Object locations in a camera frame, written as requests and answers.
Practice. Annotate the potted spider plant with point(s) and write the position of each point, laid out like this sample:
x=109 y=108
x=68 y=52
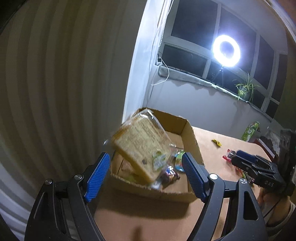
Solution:
x=245 y=89

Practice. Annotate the white lace tablecloth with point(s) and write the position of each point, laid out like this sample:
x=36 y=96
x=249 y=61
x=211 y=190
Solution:
x=275 y=140

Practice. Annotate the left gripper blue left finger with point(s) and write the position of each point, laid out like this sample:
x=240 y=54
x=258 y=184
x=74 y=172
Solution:
x=47 y=220

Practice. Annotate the brown Snickers bar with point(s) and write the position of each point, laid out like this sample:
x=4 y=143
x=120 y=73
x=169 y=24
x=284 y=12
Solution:
x=169 y=176

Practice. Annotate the person's right hand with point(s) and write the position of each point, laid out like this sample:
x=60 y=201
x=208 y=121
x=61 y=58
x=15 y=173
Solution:
x=280 y=202

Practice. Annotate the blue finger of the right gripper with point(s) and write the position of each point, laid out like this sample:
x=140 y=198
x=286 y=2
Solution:
x=244 y=155
x=245 y=163

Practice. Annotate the white ring light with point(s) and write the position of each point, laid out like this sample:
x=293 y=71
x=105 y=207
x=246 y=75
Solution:
x=220 y=56

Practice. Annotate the open cardboard box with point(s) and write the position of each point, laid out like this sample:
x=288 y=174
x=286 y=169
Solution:
x=181 y=133

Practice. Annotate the yellow wrapped candy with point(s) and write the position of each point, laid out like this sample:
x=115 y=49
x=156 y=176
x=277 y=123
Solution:
x=217 y=143

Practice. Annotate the jelly cup with blue lid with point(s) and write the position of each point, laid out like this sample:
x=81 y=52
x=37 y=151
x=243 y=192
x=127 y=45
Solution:
x=178 y=161

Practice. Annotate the grey windowsill cloth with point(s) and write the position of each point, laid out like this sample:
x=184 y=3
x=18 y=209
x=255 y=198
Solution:
x=172 y=74

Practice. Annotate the green white carton box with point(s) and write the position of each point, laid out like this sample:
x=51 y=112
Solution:
x=250 y=130

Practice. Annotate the black tripod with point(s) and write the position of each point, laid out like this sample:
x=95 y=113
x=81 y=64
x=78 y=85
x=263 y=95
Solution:
x=220 y=72

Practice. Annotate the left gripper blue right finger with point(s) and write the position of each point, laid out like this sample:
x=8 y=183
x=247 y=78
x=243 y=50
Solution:
x=244 y=220

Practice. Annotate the bagged sliced bread loaf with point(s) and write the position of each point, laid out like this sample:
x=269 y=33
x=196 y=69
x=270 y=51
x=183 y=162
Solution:
x=144 y=143

